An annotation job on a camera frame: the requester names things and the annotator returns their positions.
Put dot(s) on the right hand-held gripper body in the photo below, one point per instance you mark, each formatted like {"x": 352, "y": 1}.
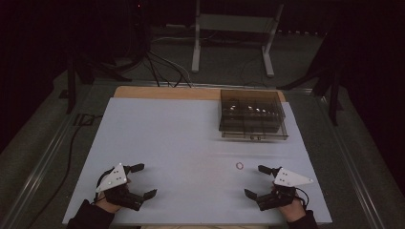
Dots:
{"x": 291, "y": 179}

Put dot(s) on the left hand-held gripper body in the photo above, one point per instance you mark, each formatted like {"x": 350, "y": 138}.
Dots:
{"x": 115, "y": 178}

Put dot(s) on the clear smoked plastic drawer box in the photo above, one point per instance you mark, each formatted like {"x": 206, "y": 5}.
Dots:
{"x": 251, "y": 114}

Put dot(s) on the person's left hand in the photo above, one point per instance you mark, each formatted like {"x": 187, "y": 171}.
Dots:
{"x": 110, "y": 207}

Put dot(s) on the person's right hand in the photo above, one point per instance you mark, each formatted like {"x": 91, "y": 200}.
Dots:
{"x": 295, "y": 211}

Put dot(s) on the white table cover board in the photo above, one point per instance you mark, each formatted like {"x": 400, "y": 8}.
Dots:
{"x": 191, "y": 159}

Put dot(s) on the black tripod stand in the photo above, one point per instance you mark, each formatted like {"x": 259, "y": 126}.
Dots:
{"x": 333, "y": 95}
{"x": 71, "y": 82}

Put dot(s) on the white metal stand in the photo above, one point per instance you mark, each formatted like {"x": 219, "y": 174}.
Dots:
{"x": 197, "y": 47}

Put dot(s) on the white power strip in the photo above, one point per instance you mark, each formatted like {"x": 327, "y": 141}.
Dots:
{"x": 176, "y": 26}

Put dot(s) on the aluminium floor rail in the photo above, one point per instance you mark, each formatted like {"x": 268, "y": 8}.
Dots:
{"x": 35, "y": 178}
{"x": 350, "y": 165}

